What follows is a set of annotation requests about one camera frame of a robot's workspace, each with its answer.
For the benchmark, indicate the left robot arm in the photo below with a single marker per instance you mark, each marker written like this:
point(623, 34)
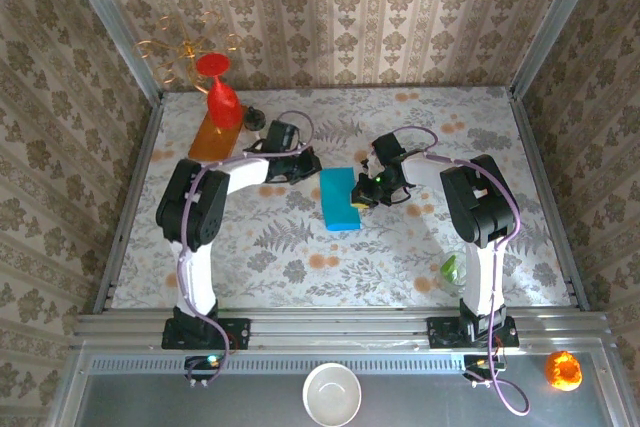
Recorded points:
point(192, 207)

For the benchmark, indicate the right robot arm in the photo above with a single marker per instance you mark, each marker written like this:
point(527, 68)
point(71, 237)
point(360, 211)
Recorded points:
point(480, 202)

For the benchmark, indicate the floral table cover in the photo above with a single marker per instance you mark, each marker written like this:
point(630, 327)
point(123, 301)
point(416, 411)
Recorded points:
point(380, 257)

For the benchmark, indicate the small bottle black cap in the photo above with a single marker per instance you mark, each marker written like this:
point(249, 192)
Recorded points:
point(254, 119)

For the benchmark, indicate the orange wooden board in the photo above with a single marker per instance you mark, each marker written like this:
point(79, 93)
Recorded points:
point(212, 142)

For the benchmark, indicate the red wine glass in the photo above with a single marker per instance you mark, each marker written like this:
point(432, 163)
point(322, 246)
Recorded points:
point(222, 102)

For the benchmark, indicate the clear glass green leaf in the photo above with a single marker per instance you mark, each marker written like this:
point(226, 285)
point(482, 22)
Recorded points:
point(451, 272)

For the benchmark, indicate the white bowl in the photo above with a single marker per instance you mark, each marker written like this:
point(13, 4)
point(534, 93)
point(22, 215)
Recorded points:
point(331, 393)

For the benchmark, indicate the orange ball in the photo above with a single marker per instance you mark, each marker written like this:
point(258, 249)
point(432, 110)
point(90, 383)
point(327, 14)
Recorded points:
point(564, 371)

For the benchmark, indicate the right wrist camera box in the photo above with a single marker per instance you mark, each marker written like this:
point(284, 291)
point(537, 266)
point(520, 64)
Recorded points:
point(387, 147)

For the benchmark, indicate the aluminium mounting rail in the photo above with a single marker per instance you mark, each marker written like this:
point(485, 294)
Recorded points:
point(340, 329)

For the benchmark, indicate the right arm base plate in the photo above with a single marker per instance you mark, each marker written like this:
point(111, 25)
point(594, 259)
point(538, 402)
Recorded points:
point(442, 333)

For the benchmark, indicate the aluminium side rail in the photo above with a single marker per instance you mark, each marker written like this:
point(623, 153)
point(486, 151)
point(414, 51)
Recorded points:
point(129, 207)
point(548, 197)

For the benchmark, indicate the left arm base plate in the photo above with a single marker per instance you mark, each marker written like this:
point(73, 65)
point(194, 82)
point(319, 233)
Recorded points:
point(235, 333)

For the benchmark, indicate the aluminium corner post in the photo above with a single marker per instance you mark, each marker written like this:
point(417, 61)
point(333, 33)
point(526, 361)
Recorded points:
point(114, 27)
point(555, 22)

